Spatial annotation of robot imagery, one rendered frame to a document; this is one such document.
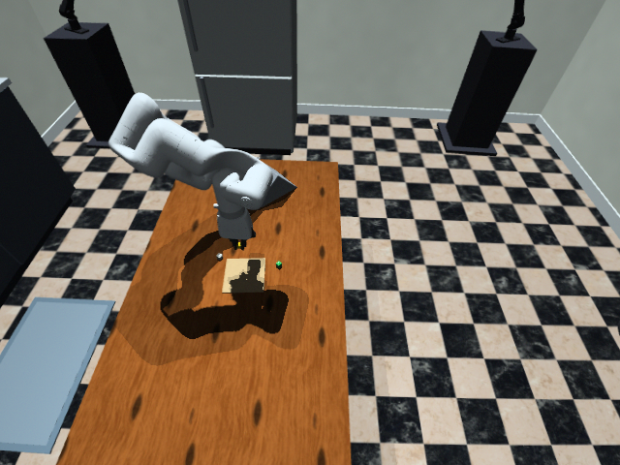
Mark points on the beige mat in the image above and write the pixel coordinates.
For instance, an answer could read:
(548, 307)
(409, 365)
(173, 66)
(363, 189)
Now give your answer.
(244, 276)

